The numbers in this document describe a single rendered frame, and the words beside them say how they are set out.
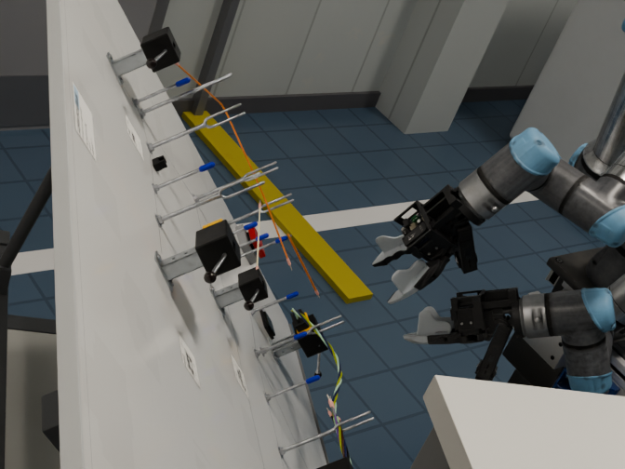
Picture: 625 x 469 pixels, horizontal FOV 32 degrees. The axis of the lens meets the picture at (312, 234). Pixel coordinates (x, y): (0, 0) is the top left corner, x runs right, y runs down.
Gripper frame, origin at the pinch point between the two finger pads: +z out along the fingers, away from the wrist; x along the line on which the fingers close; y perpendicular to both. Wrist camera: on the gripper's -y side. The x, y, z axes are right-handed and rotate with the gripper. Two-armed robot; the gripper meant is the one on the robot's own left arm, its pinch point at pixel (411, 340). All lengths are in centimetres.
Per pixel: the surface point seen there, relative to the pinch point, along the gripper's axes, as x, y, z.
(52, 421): 113, 16, 5
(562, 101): -339, 45, -13
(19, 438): 27, -6, 65
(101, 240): 94, 29, 8
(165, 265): 74, 25, 11
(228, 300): 47, 17, 15
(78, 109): 82, 43, 15
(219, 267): 74, 24, 5
